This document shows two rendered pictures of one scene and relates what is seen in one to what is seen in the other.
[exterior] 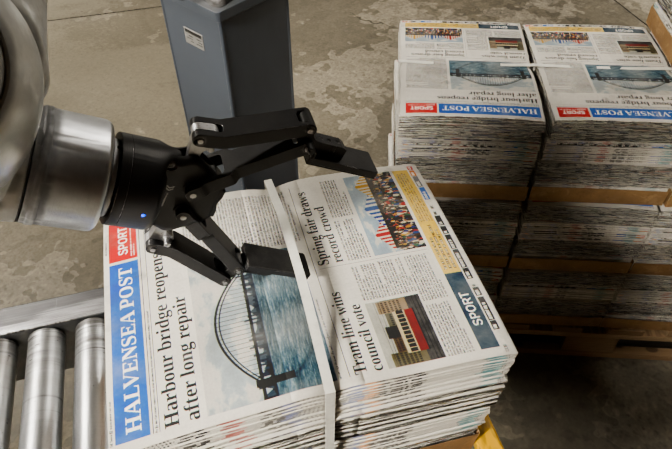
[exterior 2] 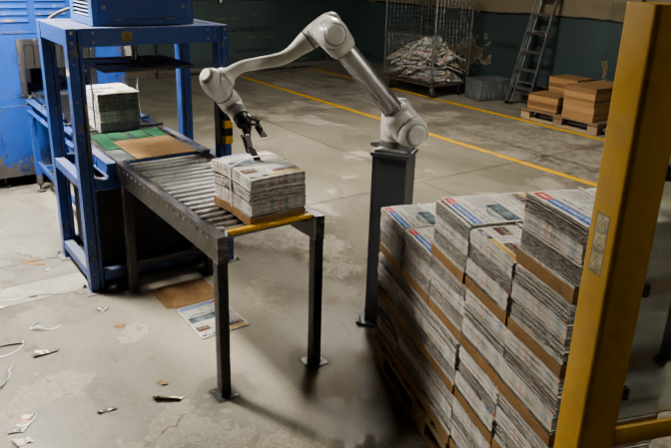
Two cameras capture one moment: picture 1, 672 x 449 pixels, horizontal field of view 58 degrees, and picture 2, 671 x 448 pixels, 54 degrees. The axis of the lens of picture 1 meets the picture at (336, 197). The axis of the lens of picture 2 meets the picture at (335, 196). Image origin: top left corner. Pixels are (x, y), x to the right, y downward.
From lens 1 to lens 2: 286 cm
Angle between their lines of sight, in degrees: 63
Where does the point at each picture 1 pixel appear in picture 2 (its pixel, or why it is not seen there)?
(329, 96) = not seen: hidden behind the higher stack
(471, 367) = (245, 179)
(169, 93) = not seen: hidden behind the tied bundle
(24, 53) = (213, 79)
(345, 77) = not seen: hidden behind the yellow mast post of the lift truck
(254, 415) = (223, 164)
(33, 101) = (212, 84)
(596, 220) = (413, 301)
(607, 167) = (415, 266)
